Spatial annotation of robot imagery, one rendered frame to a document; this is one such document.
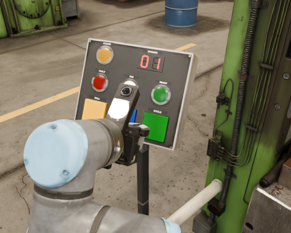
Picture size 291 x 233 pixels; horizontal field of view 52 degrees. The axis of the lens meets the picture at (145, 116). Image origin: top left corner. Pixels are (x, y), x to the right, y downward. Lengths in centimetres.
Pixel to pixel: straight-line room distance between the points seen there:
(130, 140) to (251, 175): 62
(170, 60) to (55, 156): 52
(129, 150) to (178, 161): 166
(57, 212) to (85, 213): 4
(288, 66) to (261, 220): 42
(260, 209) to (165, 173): 134
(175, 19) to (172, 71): 448
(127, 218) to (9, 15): 483
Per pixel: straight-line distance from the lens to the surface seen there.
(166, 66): 86
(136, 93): 62
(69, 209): 46
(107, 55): 92
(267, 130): 101
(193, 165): 225
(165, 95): 85
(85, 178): 45
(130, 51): 90
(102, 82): 92
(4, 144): 267
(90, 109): 93
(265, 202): 87
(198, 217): 141
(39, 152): 44
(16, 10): 517
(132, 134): 62
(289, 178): 87
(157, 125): 85
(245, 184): 117
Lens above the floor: 150
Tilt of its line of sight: 33 degrees down
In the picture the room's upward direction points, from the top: straight up
